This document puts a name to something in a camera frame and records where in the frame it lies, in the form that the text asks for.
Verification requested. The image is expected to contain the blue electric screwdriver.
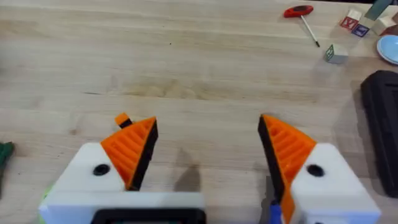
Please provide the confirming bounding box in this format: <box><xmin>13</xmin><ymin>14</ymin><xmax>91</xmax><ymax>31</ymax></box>
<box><xmin>268</xmin><ymin>200</ymin><xmax>283</xmax><ymax>224</ymax></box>

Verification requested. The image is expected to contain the plain wooden block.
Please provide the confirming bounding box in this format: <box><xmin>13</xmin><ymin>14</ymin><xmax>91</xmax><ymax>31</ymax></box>
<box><xmin>371</xmin><ymin>15</ymin><xmax>398</xmax><ymax>36</ymax></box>

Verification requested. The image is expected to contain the black plastic case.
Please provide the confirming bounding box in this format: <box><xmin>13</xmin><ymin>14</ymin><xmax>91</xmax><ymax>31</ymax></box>
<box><xmin>360</xmin><ymin>70</ymin><xmax>398</xmax><ymax>198</ymax></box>

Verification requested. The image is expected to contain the red letter wooden block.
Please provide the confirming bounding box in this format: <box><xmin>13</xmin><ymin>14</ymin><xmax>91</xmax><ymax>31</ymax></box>
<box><xmin>339</xmin><ymin>9</ymin><xmax>363</xmax><ymax>31</ymax></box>

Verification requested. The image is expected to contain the blue letter wooden block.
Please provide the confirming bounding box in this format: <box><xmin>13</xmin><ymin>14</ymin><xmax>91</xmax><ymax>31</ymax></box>
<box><xmin>351</xmin><ymin>24</ymin><xmax>371</xmax><ymax>39</ymax></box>

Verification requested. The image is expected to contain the red T-handle hex key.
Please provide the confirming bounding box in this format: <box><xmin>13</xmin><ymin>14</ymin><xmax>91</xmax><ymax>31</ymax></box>
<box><xmin>283</xmin><ymin>4</ymin><xmax>321</xmax><ymax>49</ymax></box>

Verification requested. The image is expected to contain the right gripper white and orange right finger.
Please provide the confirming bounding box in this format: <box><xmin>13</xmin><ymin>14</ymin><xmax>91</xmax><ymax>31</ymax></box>
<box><xmin>257</xmin><ymin>114</ymin><xmax>382</xmax><ymax>224</ymax></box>

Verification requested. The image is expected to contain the green letter wooden block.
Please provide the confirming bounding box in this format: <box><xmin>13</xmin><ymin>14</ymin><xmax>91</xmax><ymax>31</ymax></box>
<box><xmin>324</xmin><ymin>43</ymin><xmax>349</xmax><ymax>65</ymax></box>

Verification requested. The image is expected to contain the right gripper white and orange left finger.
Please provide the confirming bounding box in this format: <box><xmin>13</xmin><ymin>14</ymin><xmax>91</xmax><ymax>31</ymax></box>
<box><xmin>51</xmin><ymin>116</ymin><xmax>159</xmax><ymax>192</ymax></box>

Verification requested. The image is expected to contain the teal wooden block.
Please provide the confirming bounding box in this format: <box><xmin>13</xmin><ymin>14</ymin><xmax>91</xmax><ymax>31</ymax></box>
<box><xmin>364</xmin><ymin>0</ymin><xmax>393</xmax><ymax>21</ymax></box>

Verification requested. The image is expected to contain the green toy vegetable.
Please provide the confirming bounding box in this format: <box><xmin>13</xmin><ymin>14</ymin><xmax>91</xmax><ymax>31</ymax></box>
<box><xmin>0</xmin><ymin>141</ymin><xmax>16</xmax><ymax>175</ymax></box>

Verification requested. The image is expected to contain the light blue plate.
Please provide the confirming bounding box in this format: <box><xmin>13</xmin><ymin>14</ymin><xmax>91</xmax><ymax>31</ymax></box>
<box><xmin>376</xmin><ymin>34</ymin><xmax>398</xmax><ymax>66</ymax></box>

